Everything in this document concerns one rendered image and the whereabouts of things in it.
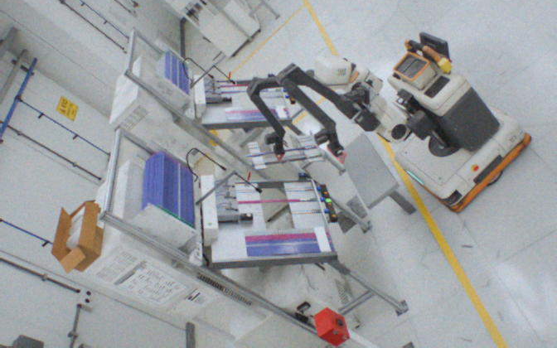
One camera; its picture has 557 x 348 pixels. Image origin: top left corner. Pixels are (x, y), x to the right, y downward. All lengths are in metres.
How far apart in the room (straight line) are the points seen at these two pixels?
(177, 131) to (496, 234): 2.36
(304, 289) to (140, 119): 1.79
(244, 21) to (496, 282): 5.30
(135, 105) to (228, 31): 3.79
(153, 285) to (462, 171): 1.97
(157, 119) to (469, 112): 2.21
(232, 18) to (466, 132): 4.79
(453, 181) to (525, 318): 0.87
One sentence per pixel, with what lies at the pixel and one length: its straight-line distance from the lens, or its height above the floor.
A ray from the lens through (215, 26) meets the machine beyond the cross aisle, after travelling 7.44.
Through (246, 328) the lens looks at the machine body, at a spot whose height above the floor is 0.62.
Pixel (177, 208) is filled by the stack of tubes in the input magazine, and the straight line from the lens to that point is 2.84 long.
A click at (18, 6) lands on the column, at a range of 5.79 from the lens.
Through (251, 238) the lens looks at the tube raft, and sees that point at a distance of 2.95.
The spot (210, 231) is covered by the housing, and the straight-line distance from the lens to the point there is 2.92.
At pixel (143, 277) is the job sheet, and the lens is 2.88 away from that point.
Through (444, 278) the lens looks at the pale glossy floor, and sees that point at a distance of 3.40.
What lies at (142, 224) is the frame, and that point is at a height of 1.65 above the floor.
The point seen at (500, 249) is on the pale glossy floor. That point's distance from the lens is 3.33.
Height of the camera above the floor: 2.76
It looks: 33 degrees down
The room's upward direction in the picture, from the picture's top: 52 degrees counter-clockwise
